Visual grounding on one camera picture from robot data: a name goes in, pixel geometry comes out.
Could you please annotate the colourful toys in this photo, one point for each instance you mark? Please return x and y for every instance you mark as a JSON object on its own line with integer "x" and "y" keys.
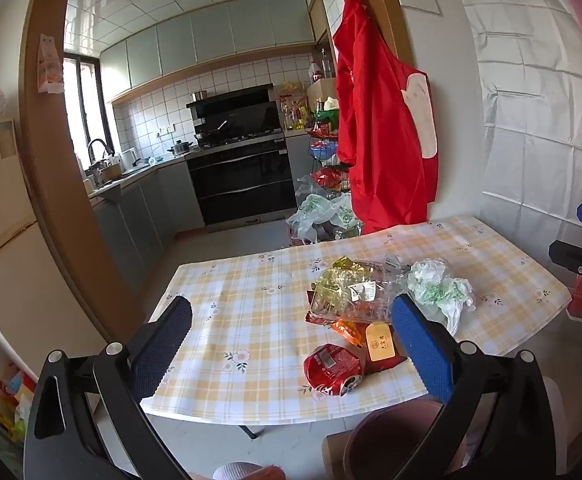
{"x": 13, "y": 400}

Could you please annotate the pink slipper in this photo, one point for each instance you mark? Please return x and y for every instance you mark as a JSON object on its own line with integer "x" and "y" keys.
{"x": 248, "y": 472}

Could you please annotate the brown plastic waste bin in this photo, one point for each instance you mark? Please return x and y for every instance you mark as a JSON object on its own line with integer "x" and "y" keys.
{"x": 396, "y": 440}

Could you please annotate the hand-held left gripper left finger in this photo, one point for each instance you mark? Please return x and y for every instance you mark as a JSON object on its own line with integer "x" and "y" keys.
{"x": 163, "y": 345}

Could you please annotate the black wok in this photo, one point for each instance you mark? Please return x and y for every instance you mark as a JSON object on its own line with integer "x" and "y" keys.
{"x": 206, "y": 135}

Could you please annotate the black table leg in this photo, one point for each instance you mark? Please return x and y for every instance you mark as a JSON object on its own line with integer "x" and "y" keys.
{"x": 250, "y": 431}

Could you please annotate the red packet with yellow label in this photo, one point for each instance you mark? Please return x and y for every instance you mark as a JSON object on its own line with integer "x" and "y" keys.
{"x": 378, "y": 345}

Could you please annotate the yellow checked floral tablecloth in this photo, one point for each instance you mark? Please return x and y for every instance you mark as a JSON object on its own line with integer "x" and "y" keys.
{"x": 251, "y": 310}

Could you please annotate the dark framed window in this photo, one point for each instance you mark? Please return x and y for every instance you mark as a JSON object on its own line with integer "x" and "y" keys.
{"x": 88, "y": 105}

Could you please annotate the flat cardboard box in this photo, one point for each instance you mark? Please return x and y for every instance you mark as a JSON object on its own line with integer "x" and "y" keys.
{"x": 333, "y": 455}

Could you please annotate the gold foil wrapper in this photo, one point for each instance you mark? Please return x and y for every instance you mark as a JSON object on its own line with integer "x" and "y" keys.
{"x": 344, "y": 263}

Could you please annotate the crushed red drink can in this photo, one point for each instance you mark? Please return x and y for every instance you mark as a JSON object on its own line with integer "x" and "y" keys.
{"x": 328, "y": 365}

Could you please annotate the white green plastic bags heap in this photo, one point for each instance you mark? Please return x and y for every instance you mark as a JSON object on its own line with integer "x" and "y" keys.
{"x": 321, "y": 212}

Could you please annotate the grey upper kitchen cabinets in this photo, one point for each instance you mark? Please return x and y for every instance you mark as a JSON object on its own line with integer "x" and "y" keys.
{"x": 211, "y": 35}

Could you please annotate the black range hood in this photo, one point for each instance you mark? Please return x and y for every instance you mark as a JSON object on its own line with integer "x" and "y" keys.
{"x": 236, "y": 110}

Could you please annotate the white kettle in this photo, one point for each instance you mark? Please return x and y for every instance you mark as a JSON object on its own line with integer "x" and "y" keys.
{"x": 129, "y": 157}

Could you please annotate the white and green plastic bag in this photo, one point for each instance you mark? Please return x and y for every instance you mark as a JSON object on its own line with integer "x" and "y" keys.
{"x": 436, "y": 285}

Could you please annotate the yellow snack packets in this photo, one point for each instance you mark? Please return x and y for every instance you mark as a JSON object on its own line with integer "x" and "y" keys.
{"x": 293, "y": 107}

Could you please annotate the grey kitchen cabinets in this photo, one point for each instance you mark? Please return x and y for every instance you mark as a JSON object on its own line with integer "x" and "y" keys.
{"x": 211, "y": 35}
{"x": 141, "y": 215}

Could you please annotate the grey lower kitchen cabinets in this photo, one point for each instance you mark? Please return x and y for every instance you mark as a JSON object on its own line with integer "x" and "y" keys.
{"x": 141, "y": 215}

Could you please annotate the red apron with white patch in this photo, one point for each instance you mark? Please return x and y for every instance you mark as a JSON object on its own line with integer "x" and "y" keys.
{"x": 376, "y": 135}

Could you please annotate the clear glass bottle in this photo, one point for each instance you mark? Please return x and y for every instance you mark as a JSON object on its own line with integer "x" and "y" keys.
{"x": 326, "y": 62}

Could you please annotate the small steel pot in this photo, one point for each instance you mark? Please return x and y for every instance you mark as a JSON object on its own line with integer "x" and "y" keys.
{"x": 199, "y": 96}

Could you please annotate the black built-in oven stove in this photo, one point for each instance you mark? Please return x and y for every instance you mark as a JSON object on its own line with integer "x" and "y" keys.
{"x": 241, "y": 180}

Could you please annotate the cream refrigerator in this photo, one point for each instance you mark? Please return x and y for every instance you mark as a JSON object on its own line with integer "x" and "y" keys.
{"x": 6, "y": 240}

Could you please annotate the curved kitchen faucet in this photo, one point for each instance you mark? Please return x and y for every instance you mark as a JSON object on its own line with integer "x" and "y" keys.
{"x": 98, "y": 146}

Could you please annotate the clear plastic food tray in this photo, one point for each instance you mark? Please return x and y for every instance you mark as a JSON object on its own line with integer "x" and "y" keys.
{"x": 366, "y": 305}

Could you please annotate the red snack bag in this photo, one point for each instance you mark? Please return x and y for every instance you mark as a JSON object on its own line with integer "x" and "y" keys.
{"x": 327, "y": 176}

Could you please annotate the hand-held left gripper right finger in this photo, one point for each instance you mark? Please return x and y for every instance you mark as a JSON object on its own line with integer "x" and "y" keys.
{"x": 418, "y": 345}

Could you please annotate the brown cardboard carton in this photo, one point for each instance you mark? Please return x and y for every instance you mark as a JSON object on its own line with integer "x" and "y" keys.
{"x": 321, "y": 95}

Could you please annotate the white creased wall sheet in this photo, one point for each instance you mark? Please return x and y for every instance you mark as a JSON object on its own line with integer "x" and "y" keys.
{"x": 536, "y": 110}

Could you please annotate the orange snack packet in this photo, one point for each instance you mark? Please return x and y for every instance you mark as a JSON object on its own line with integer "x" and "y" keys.
{"x": 348, "y": 331}

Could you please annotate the steel pot with lid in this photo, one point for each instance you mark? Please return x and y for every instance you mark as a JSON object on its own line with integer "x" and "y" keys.
{"x": 181, "y": 148}

